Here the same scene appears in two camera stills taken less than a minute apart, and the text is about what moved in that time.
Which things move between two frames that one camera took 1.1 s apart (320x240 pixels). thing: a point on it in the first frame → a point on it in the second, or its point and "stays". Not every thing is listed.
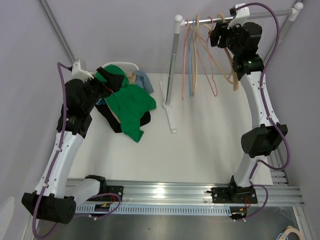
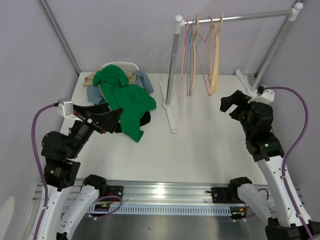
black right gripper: [221, 30] → [238, 99]
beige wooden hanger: [235, 81] → [214, 83]
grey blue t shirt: [141, 79] stays
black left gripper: [113, 83] → [107, 121]
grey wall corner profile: [50, 16] stays
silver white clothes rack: [179, 21] stays
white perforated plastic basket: [127, 67] stays
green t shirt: [128, 104] stays
